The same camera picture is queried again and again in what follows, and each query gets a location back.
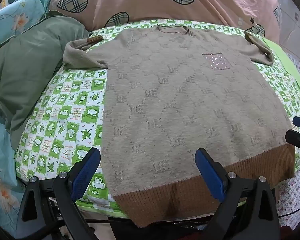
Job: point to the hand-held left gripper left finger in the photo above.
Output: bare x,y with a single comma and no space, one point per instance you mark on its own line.
86,170

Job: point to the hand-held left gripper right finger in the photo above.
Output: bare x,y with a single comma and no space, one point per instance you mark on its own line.
210,172

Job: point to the beige knit sweater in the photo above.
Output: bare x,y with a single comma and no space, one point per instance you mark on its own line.
180,100

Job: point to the green white printed bedsheet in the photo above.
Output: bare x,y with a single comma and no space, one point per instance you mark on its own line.
62,130

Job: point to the small floral print sheet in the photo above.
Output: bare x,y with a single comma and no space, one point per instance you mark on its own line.
293,195

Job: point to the lime green cloth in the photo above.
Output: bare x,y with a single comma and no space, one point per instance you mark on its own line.
287,62

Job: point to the sage green pillow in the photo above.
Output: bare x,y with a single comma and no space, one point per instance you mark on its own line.
27,67

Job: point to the teal floral blanket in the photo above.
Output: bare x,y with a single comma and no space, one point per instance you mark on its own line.
7,17

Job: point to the pink quilt with plaid hearts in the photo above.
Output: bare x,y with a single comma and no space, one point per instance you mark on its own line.
150,2

